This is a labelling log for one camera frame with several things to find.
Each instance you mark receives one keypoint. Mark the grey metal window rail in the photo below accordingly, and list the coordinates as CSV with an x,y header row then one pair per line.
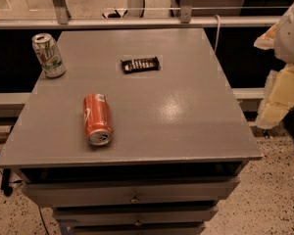
x,y
196,22

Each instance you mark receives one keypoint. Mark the white green 7up can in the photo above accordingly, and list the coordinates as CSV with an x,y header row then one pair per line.
x,y
48,55

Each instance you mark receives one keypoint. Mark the grey drawer cabinet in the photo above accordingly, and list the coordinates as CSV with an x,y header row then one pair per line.
x,y
179,136

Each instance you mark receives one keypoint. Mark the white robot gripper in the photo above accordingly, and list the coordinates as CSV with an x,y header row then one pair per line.
x,y
291,38

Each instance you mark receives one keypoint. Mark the orange soda can lying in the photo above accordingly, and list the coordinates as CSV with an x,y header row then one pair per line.
x,y
97,120

